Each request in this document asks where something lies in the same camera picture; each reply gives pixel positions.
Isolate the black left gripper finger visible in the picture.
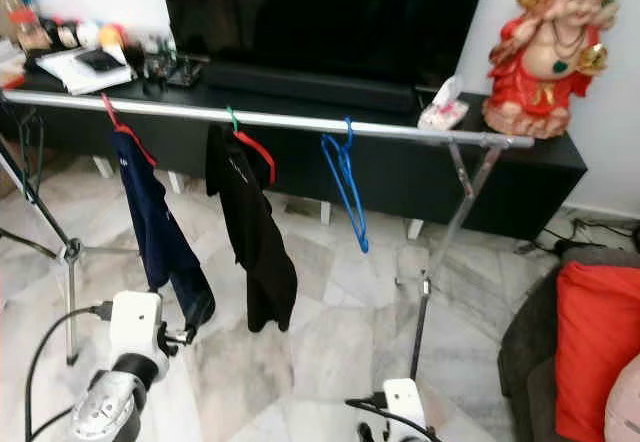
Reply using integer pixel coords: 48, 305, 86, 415
182, 284, 217, 331

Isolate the black garment with red trim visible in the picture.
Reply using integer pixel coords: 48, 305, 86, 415
205, 124, 299, 333

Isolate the blue plastic hanger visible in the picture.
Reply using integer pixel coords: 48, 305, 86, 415
320, 117, 371, 255

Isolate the red plastic hanger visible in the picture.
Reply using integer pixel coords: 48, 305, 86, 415
102, 94, 158, 168

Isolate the navy blue t-shirt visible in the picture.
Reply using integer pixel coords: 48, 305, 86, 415
112, 130, 216, 328

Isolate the silver metal clothes rack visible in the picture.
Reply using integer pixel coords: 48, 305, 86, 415
0, 87, 536, 378

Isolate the black soundbar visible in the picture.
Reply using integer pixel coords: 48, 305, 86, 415
200, 59, 421, 113

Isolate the black TV console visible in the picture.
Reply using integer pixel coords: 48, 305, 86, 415
0, 59, 589, 241

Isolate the black wallet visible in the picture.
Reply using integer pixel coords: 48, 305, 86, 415
75, 50, 126, 73

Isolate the white paper stack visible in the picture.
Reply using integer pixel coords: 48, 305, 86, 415
38, 47, 136, 96

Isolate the orange round figurine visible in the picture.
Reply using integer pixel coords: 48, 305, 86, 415
100, 24, 126, 51

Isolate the white round figurine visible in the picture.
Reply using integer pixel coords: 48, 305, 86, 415
77, 22, 101, 49

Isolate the black round figurine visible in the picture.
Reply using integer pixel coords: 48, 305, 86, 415
53, 24, 78, 51

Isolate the pink tissue pack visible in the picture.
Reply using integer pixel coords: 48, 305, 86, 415
418, 75, 471, 131

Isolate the black television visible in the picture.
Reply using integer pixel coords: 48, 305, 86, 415
157, 0, 493, 88

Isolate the grey fabric sofa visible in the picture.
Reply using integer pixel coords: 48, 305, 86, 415
498, 247, 640, 442

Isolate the red lidded jar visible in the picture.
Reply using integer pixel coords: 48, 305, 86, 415
10, 7, 43, 53

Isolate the red cushion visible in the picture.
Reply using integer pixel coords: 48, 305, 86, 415
555, 260, 640, 442

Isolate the red laughing Buddha statue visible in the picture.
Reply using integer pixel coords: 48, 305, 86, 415
482, 0, 621, 140

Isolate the pink cat face pillow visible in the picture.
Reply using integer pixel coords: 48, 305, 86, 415
605, 352, 640, 442

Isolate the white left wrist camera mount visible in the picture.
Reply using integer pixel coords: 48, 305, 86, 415
108, 290, 166, 358

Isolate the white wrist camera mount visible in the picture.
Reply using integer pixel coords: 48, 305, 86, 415
108, 290, 166, 358
382, 379, 428, 442

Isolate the black left wrist camera cable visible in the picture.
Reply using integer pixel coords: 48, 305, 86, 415
25, 304, 116, 442

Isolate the black wire hanger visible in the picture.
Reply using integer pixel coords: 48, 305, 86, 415
20, 112, 47, 203

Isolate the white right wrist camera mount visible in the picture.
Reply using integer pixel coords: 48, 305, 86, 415
382, 379, 428, 442

